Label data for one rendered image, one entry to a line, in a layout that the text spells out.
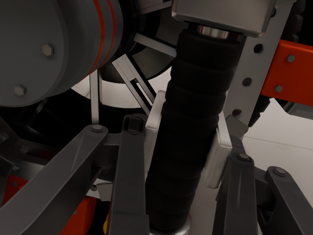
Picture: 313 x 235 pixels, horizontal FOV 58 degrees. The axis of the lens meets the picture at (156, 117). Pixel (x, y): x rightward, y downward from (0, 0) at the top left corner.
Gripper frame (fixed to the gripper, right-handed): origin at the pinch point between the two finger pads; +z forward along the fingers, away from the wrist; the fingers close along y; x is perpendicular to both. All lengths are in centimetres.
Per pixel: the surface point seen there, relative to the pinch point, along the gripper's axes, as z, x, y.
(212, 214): 93, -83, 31
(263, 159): 164, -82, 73
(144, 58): 47.6, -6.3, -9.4
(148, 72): 47.6, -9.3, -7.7
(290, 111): 37.5, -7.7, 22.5
